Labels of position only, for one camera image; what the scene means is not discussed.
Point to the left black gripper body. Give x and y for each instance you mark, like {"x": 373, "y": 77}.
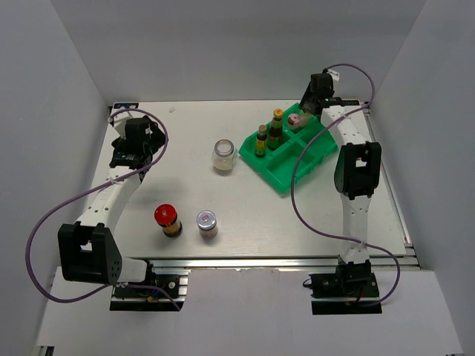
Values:
{"x": 157, "y": 139}

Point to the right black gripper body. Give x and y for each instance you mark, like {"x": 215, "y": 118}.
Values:
{"x": 308, "y": 97}

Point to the pink cap spice shaker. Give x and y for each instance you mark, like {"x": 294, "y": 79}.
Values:
{"x": 294, "y": 122}

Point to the green label sauce bottle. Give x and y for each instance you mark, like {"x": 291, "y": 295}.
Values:
{"x": 275, "y": 129}

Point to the small yellow label bottle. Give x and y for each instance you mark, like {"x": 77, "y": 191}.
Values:
{"x": 261, "y": 139}

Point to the clear glass jar white powder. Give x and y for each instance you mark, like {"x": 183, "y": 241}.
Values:
{"x": 224, "y": 156}

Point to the red lid sauce jar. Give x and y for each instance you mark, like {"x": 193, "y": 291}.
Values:
{"x": 166, "y": 217}

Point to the silver lid spice jar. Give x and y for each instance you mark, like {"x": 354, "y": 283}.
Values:
{"x": 207, "y": 224}

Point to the yellow cap spice shaker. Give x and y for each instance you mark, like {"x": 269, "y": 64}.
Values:
{"x": 305, "y": 118}

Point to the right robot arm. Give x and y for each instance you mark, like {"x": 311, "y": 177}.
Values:
{"x": 356, "y": 178}

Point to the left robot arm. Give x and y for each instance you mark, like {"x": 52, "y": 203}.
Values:
{"x": 87, "y": 248}

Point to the blue label sticker right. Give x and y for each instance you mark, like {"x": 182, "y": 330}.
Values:
{"x": 351, "y": 102}

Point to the blue label sticker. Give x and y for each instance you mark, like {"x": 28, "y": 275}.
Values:
{"x": 122, "y": 105}
{"x": 351, "y": 102}

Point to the blue label sticker left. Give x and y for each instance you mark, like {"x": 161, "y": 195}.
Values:
{"x": 122, "y": 105}

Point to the green four-compartment plastic tray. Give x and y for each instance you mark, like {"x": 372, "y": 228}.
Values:
{"x": 277, "y": 165}

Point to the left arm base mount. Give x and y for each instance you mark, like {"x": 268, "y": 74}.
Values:
{"x": 159, "y": 292}

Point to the aluminium table front rail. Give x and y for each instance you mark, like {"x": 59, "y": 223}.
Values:
{"x": 407, "y": 261}

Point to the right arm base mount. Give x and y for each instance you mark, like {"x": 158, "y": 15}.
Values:
{"x": 350, "y": 289}

